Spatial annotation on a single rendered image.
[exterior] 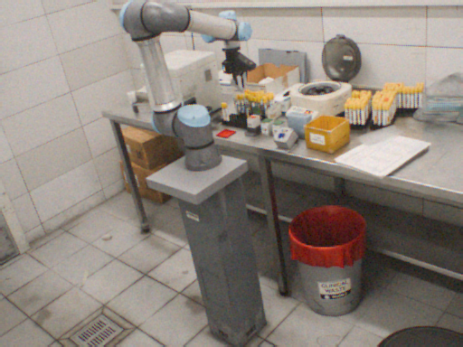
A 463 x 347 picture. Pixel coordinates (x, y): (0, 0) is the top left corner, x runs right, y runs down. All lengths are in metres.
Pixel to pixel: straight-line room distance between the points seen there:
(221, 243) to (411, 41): 1.22
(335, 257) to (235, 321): 0.53
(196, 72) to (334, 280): 1.19
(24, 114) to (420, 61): 2.39
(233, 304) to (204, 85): 1.09
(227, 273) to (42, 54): 2.03
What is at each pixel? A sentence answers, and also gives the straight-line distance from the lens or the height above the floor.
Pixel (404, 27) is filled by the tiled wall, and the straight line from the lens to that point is 2.41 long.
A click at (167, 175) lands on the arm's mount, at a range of 1.98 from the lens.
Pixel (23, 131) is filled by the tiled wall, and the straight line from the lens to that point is 3.52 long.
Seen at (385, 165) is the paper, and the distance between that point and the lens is 1.89.
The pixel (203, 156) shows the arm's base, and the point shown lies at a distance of 1.94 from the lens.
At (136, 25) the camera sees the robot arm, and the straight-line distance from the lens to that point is 1.88.
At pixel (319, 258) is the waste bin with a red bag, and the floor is 0.38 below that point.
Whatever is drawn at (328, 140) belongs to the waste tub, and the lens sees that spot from 2.01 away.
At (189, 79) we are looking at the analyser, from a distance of 2.50.
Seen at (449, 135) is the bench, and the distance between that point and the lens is 2.15.
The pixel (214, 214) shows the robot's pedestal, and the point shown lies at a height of 0.75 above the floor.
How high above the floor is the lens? 1.79
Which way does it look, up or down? 27 degrees down
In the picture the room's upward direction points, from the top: 10 degrees counter-clockwise
